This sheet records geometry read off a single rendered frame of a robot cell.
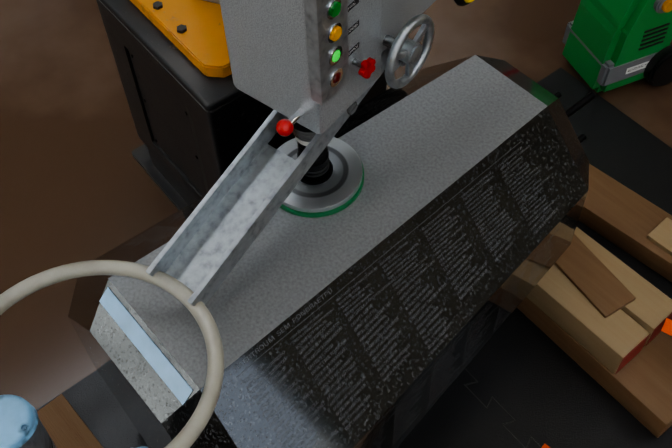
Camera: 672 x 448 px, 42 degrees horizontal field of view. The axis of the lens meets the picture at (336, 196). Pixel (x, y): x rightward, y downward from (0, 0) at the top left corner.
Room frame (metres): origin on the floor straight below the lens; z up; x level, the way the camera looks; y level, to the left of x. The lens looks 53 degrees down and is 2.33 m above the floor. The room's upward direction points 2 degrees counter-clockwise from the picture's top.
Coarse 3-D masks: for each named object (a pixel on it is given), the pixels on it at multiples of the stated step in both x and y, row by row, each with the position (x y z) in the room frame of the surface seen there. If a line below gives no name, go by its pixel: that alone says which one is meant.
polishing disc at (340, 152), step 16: (288, 144) 1.30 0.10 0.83; (336, 144) 1.29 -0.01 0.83; (336, 160) 1.24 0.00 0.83; (352, 160) 1.24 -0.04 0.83; (336, 176) 1.20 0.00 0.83; (352, 176) 1.20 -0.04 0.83; (304, 192) 1.16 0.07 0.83; (320, 192) 1.16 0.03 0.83; (336, 192) 1.15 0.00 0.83; (352, 192) 1.15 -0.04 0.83; (304, 208) 1.12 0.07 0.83; (320, 208) 1.11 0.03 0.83
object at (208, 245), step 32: (384, 64) 1.31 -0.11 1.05; (256, 160) 1.15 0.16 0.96; (288, 160) 1.14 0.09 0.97; (224, 192) 1.08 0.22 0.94; (256, 192) 1.08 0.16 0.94; (288, 192) 1.06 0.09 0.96; (192, 224) 1.01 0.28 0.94; (224, 224) 1.02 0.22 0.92; (256, 224) 0.99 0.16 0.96; (160, 256) 0.94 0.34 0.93; (192, 256) 0.96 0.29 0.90; (224, 256) 0.93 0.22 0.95; (192, 288) 0.90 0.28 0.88
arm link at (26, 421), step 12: (0, 396) 0.52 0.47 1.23; (12, 396) 0.52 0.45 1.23; (0, 408) 0.50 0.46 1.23; (12, 408) 0.50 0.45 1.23; (24, 408) 0.50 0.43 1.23; (0, 420) 0.49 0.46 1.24; (12, 420) 0.49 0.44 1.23; (24, 420) 0.49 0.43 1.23; (36, 420) 0.49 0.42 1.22; (0, 432) 0.47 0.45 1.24; (12, 432) 0.47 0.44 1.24; (24, 432) 0.47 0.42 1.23; (36, 432) 0.48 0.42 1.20; (0, 444) 0.45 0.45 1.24; (12, 444) 0.45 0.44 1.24; (24, 444) 0.46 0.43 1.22; (36, 444) 0.47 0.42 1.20; (48, 444) 0.49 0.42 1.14
